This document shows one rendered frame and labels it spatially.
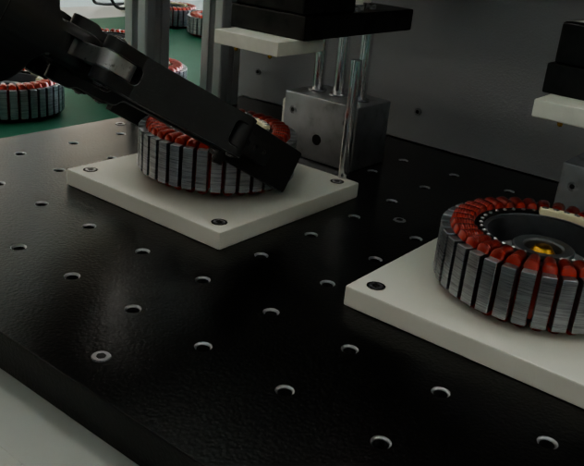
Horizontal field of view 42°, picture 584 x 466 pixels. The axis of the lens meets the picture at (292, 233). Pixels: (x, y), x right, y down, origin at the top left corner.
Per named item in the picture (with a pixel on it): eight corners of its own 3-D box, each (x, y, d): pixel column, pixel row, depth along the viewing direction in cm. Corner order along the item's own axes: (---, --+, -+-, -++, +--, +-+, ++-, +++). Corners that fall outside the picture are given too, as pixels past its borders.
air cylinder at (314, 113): (349, 173, 63) (358, 106, 61) (279, 151, 67) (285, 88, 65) (383, 162, 67) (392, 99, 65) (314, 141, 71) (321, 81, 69)
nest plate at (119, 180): (218, 251, 47) (220, 232, 46) (66, 184, 55) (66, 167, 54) (357, 197, 58) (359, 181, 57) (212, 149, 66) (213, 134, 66)
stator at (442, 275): (582, 368, 35) (602, 296, 34) (391, 278, 42) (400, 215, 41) (674, 300, 43) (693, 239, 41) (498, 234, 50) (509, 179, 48)
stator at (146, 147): (202, 211, 48) (206, 154, 47) (106, 161, 56) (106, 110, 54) (324, 183, 56) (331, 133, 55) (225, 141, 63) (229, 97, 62)
